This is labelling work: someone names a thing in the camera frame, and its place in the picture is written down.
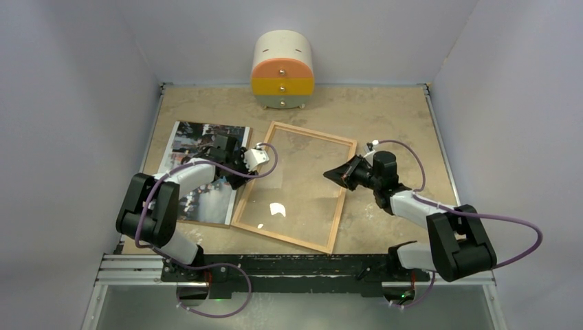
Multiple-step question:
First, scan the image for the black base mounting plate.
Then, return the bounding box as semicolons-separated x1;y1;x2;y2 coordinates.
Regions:
161;254;430;299

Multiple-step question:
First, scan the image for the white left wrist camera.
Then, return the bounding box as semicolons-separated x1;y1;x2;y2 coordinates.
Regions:
243;148;270;172

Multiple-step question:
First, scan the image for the aluminium extrusion rail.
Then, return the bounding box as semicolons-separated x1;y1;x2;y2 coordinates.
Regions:
96;254;496;285

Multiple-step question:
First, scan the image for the wooden picture frame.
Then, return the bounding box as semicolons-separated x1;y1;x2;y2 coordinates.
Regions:
230;121;358;255

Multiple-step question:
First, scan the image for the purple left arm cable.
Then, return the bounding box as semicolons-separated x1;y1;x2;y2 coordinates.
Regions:
133;142;279;319

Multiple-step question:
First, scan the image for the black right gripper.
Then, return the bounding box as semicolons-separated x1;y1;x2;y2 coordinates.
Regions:
323;154;381;192

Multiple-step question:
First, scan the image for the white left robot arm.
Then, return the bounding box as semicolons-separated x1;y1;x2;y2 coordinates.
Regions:
115;135;263;281

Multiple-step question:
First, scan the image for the clear acrylic frame pane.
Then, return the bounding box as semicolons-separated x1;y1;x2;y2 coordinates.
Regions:
236;127;353;249

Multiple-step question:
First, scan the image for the round three-drawer mini cabinet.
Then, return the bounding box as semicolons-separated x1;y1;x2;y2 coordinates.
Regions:
250;30;315;109

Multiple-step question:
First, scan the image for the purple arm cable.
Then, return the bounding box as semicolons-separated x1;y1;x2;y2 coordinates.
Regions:
133;142;279;319
368;139;544;315

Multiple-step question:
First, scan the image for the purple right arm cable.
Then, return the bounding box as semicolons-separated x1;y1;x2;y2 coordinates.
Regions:
368;139;544;315

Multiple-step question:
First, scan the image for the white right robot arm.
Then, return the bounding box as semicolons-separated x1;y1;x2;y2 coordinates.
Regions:
323;151;497;282

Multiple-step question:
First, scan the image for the printed photo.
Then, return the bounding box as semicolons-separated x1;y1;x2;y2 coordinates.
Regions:
158;121;252;227

